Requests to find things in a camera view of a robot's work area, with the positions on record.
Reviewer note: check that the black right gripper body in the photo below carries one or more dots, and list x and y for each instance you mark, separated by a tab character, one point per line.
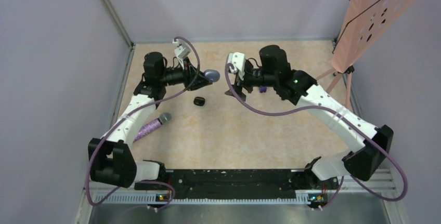
254	77

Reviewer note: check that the glossy black charging case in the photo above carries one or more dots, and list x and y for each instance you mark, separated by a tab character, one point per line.
199	101

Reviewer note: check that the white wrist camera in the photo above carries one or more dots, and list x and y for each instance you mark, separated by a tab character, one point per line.
236	64
181	51

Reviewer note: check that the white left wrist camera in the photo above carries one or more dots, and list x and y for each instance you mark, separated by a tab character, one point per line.
181	51

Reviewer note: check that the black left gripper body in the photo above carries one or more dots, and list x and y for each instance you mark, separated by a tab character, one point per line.
184	76

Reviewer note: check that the aluminium frame rail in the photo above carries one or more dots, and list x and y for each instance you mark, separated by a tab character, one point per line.
160	197

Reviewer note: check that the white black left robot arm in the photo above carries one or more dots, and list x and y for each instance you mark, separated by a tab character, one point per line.
110	156

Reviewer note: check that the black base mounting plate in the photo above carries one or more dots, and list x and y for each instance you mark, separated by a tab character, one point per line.
238	184

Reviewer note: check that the grey purple charging case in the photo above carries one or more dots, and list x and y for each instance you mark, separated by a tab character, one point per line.
212	75

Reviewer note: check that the pink music stand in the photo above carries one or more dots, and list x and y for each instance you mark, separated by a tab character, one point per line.
365	21

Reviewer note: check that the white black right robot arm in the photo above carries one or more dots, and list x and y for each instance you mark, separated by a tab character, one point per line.
363	139

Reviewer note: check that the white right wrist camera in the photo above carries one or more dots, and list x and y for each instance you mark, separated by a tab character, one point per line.
236	64

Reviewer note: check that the purple glitter microphone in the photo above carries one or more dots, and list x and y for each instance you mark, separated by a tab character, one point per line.
153	125

